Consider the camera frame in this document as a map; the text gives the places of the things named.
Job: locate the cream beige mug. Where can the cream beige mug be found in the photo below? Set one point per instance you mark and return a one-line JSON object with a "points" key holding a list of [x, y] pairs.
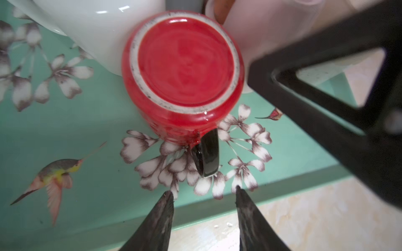
{"points": [[365, 64]]}

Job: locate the green floral serving tray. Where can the green floral serving tray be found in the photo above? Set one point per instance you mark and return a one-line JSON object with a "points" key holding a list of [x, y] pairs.
{"points": [[79, 166]]}

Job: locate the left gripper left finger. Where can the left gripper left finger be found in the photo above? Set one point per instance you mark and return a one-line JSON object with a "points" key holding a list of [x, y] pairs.
{"points": [[154, 233]]}

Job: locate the red mug black handle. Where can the red mug black handle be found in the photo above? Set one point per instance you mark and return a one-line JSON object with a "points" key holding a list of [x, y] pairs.
{"points": [[185, 74]]}

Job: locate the white ribbed base mug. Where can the white ribbed base mug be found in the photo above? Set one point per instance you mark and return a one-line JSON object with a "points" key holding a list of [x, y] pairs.
{"points": [[100, 27]]}

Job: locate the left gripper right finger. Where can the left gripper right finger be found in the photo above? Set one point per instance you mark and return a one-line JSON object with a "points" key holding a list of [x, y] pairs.
{"points": [[255, 232]]}

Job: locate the pale pink mug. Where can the pale pink mug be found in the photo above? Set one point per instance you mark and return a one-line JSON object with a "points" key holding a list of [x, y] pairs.
{"points": [[260, 27]]}

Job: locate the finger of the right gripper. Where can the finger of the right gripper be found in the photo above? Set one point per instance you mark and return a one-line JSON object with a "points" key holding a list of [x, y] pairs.
{"points": [[367, 141]]}

